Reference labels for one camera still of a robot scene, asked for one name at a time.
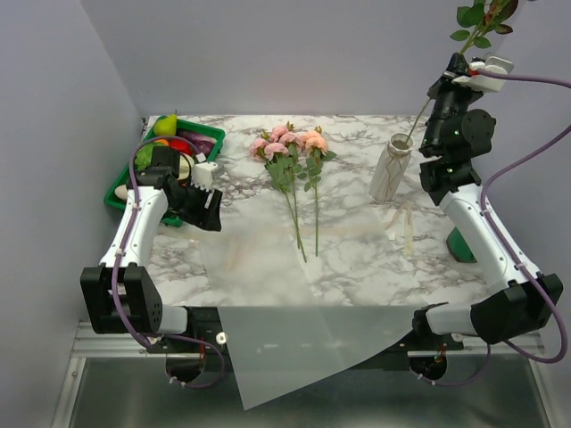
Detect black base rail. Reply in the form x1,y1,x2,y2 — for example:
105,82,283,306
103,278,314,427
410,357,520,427
151,306,465,375

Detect white wrapping paper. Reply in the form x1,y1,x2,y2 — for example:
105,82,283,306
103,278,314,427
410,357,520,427
195,195,414,409

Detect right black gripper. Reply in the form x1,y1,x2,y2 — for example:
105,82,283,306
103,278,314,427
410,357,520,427
421,53,481,152

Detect rose stem with green leaves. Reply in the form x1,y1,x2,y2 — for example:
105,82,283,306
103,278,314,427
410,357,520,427
403,0,521,146

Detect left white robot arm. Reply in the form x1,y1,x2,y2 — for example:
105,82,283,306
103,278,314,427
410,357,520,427
80,145,222,352

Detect beige ribbon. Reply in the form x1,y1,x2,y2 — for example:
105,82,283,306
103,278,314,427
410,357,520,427
222,200,416,273

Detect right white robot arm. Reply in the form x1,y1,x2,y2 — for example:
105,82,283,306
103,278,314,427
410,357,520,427
410,53,563,350

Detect green yellow toy pear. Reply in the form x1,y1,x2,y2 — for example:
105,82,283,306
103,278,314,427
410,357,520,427
153,113,178,136

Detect red toy pepper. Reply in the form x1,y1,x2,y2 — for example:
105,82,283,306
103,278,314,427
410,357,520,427
169,139,193,156

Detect purple toy onion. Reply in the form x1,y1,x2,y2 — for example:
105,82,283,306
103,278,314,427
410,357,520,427
194,140,216,157

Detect green cloth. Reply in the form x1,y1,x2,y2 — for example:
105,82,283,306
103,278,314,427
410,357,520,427
446,227,476,264

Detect purple toy eggplant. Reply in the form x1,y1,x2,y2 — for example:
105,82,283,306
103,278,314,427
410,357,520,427
176,129,217,144

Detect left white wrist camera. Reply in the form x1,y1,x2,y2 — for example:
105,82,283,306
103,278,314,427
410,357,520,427
191,152,224,190

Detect toy lettuce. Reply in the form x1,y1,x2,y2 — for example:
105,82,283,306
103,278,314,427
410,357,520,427
134,144,153,170

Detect white ribbed ceramic vase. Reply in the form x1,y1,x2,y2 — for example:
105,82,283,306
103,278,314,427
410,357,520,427
368,133,414,202

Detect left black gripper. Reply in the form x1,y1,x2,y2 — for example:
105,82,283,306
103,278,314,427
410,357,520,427
170,178,223,231

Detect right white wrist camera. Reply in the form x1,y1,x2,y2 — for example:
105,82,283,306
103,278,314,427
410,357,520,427
451,55,514,94

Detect white toy radish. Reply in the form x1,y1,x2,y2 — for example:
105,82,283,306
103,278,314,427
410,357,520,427
114,185,128,201

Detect aluminium frame rail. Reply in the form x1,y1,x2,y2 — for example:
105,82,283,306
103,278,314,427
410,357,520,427
49,318,166,428

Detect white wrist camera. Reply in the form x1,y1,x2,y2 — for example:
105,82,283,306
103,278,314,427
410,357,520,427
451,55,514,94
191,152,224,190

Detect pink flower stems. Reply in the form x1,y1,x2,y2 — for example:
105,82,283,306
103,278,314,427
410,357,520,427
250,122,336,259

